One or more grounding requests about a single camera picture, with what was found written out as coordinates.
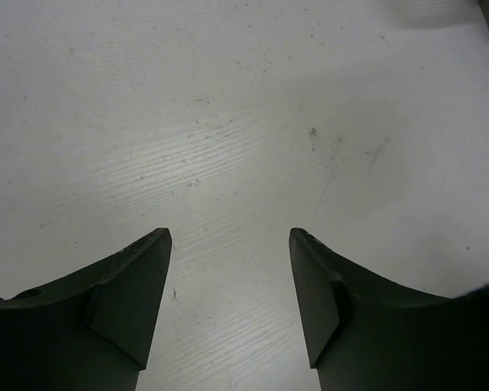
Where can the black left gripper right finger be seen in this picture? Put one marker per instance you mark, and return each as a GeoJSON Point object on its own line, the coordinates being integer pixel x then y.
{"type": "Point", "coordinates": [366, 332]}

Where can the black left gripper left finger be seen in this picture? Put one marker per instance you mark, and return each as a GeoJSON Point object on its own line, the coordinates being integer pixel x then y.
{"type": "Point", "coordinates": [91, 329]}

